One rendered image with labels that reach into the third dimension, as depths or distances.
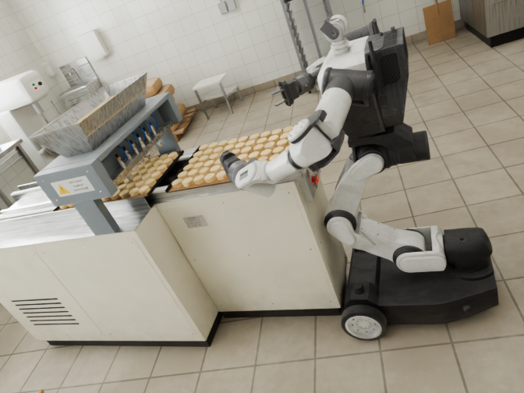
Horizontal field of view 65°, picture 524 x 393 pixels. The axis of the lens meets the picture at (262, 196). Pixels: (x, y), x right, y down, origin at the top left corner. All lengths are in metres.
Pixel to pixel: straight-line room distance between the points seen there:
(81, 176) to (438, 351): 1.64
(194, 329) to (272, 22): 4.23
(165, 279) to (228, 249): 0.32
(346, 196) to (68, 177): 1.15
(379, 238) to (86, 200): 1.27
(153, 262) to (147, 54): 4.47
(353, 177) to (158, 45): 4.66
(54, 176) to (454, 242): 1.69
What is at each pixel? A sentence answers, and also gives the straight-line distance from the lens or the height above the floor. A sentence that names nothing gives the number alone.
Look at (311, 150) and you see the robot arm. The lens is 1.13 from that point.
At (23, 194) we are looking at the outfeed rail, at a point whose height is 0.88.
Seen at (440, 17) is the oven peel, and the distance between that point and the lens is 5.49.
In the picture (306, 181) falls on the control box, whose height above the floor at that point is 0.80.
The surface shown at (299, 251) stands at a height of 0.47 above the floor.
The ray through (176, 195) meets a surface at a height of 0.86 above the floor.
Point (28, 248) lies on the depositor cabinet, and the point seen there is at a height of 0.82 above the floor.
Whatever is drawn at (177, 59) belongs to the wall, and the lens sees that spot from 5.99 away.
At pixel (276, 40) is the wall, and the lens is 5.66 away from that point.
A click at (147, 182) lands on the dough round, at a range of 2.01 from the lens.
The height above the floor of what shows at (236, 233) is 0.61.
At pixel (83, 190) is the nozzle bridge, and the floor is 1.07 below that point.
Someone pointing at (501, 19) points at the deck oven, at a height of 0.26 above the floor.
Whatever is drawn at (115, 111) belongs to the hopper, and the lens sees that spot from 1.98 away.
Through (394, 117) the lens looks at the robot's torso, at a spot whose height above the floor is 0.99.
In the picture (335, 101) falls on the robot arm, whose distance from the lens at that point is 1.21.
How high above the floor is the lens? 1.64
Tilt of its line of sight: 30 degrees down
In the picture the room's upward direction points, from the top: 23 degrees counter-clockwise
